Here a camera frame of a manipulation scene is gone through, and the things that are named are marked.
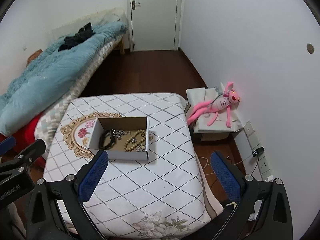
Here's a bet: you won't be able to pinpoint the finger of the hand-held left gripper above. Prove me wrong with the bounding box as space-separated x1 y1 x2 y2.
0 135 16 155
0 139 47 178

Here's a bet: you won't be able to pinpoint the brown pillow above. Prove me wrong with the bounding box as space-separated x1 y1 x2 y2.
27 49 43 64

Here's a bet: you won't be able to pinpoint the white cardboard box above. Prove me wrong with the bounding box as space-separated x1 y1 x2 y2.
89 116 150 161

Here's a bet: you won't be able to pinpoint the white printed tablecloth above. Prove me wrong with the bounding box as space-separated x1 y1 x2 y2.
43 93 224 239

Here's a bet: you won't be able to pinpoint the beige cable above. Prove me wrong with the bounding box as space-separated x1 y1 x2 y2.
199 156 244 175

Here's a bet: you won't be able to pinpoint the light blue blanket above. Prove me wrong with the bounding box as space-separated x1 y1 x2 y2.
0 21 128 135

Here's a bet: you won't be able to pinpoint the white door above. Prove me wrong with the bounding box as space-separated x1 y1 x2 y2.
126 0 183 52

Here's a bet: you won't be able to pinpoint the pink plush toy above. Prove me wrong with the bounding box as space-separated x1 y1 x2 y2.
187 81 241 127

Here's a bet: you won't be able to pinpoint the grey wall socket strip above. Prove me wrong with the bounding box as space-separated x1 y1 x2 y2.
244 121 274 182

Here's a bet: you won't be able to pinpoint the silver chain bracelet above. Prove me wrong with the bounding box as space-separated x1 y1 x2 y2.
111 129 132 140

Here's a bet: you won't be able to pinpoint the black fitness band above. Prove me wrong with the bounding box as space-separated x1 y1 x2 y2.
99 129 117 150

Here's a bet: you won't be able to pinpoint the wooden bead bracelet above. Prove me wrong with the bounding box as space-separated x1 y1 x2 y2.
124 129 147 152

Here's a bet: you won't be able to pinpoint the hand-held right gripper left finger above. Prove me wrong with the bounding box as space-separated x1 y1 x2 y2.
25 150 109 240

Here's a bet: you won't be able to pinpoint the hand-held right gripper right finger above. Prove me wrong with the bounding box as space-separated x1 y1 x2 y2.
210 151 293 240

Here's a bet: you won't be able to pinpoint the red cloth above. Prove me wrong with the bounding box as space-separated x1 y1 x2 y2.
0 116 48 167

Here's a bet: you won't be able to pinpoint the black clothes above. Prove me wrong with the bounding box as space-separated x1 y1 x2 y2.
59 22 97 52

